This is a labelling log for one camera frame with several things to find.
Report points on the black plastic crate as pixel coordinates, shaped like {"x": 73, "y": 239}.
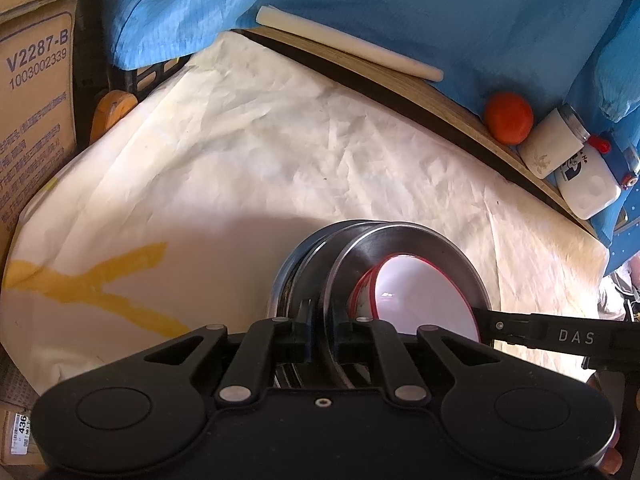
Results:
{"x": 150, "y": 72}

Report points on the white bottle blue lid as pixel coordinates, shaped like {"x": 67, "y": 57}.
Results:
{"x": 590, "y": 180}

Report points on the red tomato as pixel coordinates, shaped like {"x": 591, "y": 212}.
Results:
{"x": 509, "y": 117}

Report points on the wooden shelf board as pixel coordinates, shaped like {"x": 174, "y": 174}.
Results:
{"x": 400, "y": 90}

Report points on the orange round object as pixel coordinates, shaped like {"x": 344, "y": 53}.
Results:
{"x": 115, "y": 110}

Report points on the pale yellow paper sheet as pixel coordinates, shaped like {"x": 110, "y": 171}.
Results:
{"x": 250, "y": 160}

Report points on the person's right hand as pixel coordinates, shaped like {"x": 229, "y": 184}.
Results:
{"x": 610, "y": 464}

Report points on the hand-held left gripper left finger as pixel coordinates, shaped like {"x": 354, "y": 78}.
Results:
{"x": 309, "y": 330}

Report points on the labelled brown cardboard box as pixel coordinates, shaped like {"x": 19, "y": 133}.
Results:
{"x": 17, "y": 425}

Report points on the blue polka dot cloth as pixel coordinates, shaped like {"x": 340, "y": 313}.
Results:
{"x": 622, "y": 240}

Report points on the white thermos steel lid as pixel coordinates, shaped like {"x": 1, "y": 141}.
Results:
{"x": 547, "y": 145}

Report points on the steel bowl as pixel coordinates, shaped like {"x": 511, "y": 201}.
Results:
{"x": 400, "y": 242}

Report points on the white foam roll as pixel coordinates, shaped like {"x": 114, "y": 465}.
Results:
{"x": 350, "y": 42}

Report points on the steel plate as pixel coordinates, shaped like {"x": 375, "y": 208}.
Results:
{"x": 276, "y": 295}
{"x": 320, "y": 260}
{"x": 292, "y": 272}

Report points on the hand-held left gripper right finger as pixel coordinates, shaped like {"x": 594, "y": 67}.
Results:
{"x": 350, "y": 335}

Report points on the blue garment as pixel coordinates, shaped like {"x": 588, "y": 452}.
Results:
{"x": 400, "y": 15}

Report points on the printed brown cardboard box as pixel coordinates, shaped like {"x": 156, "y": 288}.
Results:
{"x": 35, "y": 110}

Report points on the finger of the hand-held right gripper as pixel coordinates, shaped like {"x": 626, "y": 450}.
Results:
{"x": 500, "y": 327}

